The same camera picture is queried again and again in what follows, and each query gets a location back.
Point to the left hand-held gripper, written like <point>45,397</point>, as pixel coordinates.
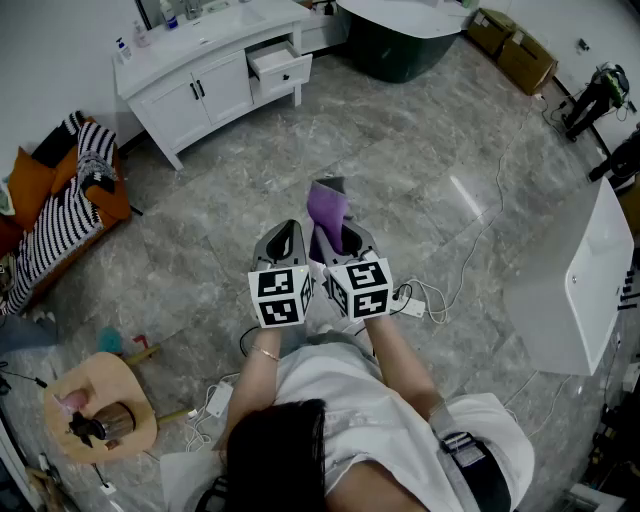
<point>277,295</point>

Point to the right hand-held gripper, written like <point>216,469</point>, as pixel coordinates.
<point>367,287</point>

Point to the purple cloth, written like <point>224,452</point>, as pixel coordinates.
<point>327,210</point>

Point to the person's right forearm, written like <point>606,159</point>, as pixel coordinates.
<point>400,365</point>

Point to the person's left forearm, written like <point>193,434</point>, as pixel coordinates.
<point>255,390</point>

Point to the white power strip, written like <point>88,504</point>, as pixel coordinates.
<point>410,306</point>

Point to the person's blue jeans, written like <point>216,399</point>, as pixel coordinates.
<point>340,340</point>

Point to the white power adapter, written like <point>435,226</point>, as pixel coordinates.
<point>220,399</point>

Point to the small dark red object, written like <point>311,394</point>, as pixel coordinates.
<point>140,341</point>

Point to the person's white shirt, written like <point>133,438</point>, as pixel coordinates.
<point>380,425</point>

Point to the teal plastic object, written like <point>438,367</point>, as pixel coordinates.
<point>109,341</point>

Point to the dark green bathtub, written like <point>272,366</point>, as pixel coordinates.
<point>400,45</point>

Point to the round wooden stool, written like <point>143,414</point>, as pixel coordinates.
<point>115,385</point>

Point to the white low shelf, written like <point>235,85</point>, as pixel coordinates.
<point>320,35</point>

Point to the black white striped blanket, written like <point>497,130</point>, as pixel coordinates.
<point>55,230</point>

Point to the brown cup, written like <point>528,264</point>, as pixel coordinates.
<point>115,422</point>

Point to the white vanity cabinet with sink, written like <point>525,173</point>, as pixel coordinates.
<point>165,45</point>

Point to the white bathtub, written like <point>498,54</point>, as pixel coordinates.
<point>590,280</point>

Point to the dark cushion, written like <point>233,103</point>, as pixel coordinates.
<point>52,140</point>

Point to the blue pump lotion bottle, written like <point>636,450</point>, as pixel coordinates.
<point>124,50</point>

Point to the brown cardboard box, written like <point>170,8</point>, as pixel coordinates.
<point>492,30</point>
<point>527,62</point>

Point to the pink bottle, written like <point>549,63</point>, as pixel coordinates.
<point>141,36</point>

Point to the orange cushion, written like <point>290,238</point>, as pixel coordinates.
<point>30,190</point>

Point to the white spray bottle blue band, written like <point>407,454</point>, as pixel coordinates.
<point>169,17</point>

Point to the black tripod stand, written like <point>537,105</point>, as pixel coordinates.
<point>595,97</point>

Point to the wall socket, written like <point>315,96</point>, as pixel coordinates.
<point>583,46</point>

